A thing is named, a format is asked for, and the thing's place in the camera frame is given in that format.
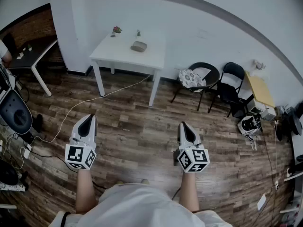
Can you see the small green potted plant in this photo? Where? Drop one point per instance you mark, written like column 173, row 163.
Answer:
column 138, row 33

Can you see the beige glasses case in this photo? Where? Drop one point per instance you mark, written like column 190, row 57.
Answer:
column 138, row 46

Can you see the yellow side table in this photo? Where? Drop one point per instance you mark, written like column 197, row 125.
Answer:
column 260, row 90

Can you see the white floor power strip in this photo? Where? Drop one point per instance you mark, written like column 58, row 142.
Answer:
column 261, row 202

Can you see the black folding chair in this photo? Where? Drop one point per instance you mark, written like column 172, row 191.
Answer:
column 228, row 91

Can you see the round black chair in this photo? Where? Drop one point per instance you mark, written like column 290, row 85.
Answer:
column 211, row 75

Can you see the white and black device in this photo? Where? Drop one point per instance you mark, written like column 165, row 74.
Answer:
column 249, row 125

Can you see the floral seat cushion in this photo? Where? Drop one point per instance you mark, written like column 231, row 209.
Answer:
column 189, row 79

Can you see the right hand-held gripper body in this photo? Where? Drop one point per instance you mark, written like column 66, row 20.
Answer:
column 194, row 161

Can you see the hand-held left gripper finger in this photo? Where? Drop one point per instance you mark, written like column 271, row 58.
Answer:
column 75, row 130
column 94, row 129

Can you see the person's yellow-green shoe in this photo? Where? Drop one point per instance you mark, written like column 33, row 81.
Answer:
column 119, row 182
column 144, row 181

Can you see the dried flower bunch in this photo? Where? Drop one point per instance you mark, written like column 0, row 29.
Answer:
column 258, row 64

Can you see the dark plastic chair seat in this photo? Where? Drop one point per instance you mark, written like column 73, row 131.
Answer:
column 16, row 115

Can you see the person's white shirt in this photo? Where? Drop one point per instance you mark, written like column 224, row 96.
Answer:
column 142, row 207

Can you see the person's left forearm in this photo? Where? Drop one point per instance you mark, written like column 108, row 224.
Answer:
column 85, row 190

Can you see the person's right forearm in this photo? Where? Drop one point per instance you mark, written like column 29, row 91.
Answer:
column 189, row 190

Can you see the white power adapter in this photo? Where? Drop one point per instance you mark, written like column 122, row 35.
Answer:
column 27, row 151

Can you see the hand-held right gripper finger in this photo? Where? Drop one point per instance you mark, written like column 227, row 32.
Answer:
column 196, row 139
column 181, row 136

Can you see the white square table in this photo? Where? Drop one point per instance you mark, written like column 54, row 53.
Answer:
column 123, row 53

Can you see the red flower potted plant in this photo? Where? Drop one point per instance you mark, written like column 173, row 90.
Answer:
column 116, row 29

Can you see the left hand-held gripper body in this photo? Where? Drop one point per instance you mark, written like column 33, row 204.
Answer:
column 80, row 155

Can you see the grey box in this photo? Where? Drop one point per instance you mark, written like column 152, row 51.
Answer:
column 268, row 114

